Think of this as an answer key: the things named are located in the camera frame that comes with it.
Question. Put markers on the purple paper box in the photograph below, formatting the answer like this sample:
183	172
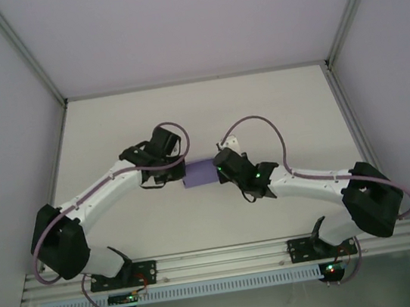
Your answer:
200	173

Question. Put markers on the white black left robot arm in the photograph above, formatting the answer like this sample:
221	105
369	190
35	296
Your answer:
99	191

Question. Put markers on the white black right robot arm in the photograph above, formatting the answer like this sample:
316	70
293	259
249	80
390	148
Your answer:
308	184

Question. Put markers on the circuit board with green light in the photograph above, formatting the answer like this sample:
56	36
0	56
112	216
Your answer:
124	299
332	269

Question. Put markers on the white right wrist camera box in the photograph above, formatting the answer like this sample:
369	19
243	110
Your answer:
232	143

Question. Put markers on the aluminium mounting rail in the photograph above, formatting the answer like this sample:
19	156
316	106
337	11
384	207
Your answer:
220	260

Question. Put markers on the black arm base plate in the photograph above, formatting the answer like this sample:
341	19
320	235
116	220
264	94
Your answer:
147	270
299	251

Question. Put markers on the aluminium table side rail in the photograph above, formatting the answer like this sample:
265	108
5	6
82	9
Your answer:
355	121
57	151

